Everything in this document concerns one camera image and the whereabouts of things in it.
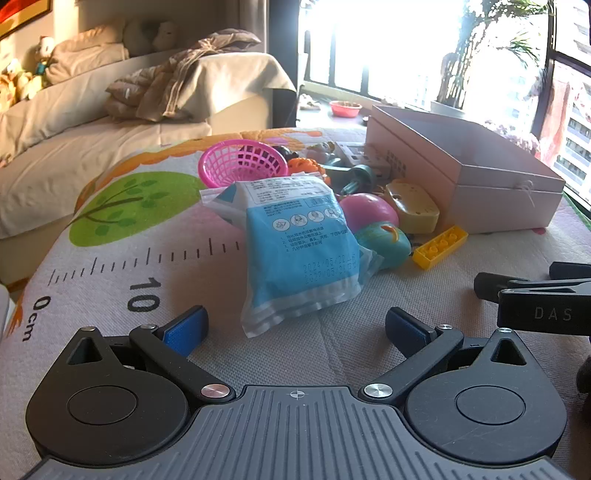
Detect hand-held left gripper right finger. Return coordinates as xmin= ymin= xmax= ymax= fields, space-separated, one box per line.
xmin=360 ymin=307 xmax=533 ymax=409

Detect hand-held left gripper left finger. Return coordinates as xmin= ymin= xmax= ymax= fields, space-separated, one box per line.
xmin=65 ymin=305 xmax=237 ymax=407

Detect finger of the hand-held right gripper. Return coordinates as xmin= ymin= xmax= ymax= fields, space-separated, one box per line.
xmin=474 ymin=272 xmax=523 ymax=304
xmin=549 ymin=261 xmax=591 ymax=280

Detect yellow toy brick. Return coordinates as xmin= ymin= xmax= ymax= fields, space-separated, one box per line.
xmin=412 ymin=225 xmax=469 ymax=269

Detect pink cardboard box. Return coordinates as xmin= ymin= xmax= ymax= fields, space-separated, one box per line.
xmin=365 ymin=104 xmax=567 ymax=235

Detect teal and yellow toy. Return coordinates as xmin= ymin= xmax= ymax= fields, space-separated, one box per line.
xmin=353 ymin=222 xmax=413 ymax=271

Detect pale yellow plastic toy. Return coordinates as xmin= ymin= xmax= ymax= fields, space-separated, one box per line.
xmin=385 ymin=180 xmax=440 ymax=234

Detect pink toy ball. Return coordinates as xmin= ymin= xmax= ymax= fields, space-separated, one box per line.
xmin=339 ymin=193 xmax=400 ymax=234

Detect blue face mask pack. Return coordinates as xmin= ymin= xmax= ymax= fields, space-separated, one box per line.
xmin=199 ymin=174 xmax=385 ymax=340

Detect dark green toy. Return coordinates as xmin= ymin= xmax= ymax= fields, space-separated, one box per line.
xmin=323 ymin=164 xmax=377 ymax=195

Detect pink plastic basket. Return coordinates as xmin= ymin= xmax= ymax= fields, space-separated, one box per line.
xmin=198 ymin=140 xmax=290 ymax=189

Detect grey toy block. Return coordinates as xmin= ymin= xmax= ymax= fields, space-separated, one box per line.
xmin=335 ymin=141 xmax=393 ymax=181

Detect orange plastic toy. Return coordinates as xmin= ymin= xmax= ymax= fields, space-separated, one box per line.
xmin=287 ymin=157 xmax=324 ymax=175

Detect printed play mat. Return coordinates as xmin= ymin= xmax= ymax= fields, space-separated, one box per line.
xmin=0 ymin=127 xmax=591 ymax=480

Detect purple flowering plant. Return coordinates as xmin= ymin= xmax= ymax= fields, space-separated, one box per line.
xmin=485 ymin=120 xmax=541 ymax=158

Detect pink hanging cloth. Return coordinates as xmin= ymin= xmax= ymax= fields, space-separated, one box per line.
xmin=538 ymin=60 xmax=591 ymax=167

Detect white plant pot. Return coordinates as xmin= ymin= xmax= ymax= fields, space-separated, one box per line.
xmin=429 ymin=99 xmax=466 ymax=120

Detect white container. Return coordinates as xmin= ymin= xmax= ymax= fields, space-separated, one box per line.
xmin=0 ymin=286 xmax=14 ymax=342

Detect grey toy figure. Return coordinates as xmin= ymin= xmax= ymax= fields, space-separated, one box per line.
xmin=305 ymin=142 xmax=342 ymax=162

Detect beige sofa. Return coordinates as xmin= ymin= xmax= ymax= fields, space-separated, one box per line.
xmin=0 ymin=51 xmax=298 ymax=287

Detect red bowl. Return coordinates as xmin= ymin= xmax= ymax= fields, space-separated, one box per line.
xmin=329 ymin=100 xmax=363 ymax=118

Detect green potted plant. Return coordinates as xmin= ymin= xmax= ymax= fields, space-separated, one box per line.
xmin=434 ymin=0 xmax=555 ymax=116

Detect crumpled beige blanket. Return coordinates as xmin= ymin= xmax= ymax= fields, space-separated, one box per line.
xmin=104 ymin=28 xmax=264 ymax=123

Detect beige pillow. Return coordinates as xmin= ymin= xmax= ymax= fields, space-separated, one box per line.
xmin=46 ymin=25 xmax=130 ymax=84

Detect grey plush toy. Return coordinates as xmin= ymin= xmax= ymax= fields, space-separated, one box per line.
xmin=122 ymin=18 xmax=181 ymax=56

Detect yellow plush toy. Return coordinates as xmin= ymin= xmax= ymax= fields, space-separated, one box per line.
xmin=0 ymin=58 xmax=47 ymax=112

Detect white plush toy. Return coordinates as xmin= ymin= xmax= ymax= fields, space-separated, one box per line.
xmin=32 ymin=34 xmax=57 ymax=77

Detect framed wall picture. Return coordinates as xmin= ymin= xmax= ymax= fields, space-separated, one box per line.
xmin=0 ymin=0 xmax=51 ymax=40

